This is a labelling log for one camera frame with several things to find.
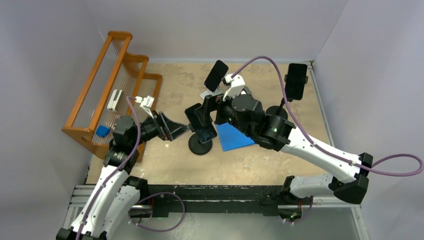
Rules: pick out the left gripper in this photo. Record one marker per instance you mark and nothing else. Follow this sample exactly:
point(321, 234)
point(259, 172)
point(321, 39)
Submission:
point(169, 130)

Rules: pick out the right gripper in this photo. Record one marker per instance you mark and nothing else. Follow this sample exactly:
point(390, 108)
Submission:
point(211, 104)

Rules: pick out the black round-base phone stand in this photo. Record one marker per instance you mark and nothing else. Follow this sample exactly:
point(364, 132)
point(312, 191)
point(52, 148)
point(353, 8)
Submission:
point(198, 148)

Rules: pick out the black smartphone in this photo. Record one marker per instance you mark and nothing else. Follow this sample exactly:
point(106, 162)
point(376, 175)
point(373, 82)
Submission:
point(204, 132)

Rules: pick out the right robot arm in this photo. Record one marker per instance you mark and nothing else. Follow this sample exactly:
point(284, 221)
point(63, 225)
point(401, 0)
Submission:
point(345, 177)

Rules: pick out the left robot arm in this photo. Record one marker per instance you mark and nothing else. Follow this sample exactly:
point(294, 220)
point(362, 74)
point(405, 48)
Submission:
point(116, 190)

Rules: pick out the white phone stand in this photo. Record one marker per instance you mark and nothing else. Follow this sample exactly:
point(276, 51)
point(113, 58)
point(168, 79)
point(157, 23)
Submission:
point(208, 92)

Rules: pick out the black phone on white stand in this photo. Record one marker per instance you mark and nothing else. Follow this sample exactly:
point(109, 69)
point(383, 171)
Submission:
point(215, 76)

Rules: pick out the tall black phone stand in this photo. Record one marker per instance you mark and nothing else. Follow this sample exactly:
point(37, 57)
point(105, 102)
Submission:
point(278, 109)

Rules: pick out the black phone on tall stand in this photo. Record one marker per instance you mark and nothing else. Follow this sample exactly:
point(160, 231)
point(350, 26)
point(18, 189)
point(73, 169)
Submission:
point(295, 81)

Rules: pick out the blue mat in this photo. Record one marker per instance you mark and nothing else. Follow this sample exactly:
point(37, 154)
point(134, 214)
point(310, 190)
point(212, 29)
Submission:
point(230, 138)

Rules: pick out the white rectangular device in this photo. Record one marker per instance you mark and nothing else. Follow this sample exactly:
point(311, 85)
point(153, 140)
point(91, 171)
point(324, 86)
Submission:
point(114, 100)

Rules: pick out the orange wooden rack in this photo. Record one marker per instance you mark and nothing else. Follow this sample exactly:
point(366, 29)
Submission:
point(114, 68)

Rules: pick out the blue small block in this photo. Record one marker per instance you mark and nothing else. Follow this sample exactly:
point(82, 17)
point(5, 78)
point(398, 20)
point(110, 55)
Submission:
point(102, 131)

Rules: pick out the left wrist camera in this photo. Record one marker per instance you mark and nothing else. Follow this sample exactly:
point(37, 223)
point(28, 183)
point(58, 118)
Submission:
point(146, 103)

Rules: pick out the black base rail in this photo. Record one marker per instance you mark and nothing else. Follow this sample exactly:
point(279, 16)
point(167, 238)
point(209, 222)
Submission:
point(232, 199)

